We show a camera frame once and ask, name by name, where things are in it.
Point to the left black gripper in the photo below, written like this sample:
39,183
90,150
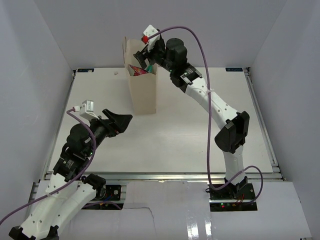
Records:
120,121

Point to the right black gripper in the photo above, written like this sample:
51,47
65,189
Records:
162,44

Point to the teal snack packet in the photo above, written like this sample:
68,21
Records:
149,69

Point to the purple Fox's candy bag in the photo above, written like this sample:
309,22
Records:
136,71

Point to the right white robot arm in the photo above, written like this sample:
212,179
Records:
233,125

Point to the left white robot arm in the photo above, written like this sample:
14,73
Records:
68,190

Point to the beige paper bag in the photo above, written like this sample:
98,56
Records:
143,88

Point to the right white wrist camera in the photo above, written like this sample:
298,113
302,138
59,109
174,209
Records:
148,37

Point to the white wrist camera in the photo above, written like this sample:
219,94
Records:
148,37
86,110

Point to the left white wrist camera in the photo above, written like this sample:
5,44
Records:
86,110

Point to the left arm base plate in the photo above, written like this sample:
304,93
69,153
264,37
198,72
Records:
109,193

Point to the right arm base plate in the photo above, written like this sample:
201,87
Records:
225,201

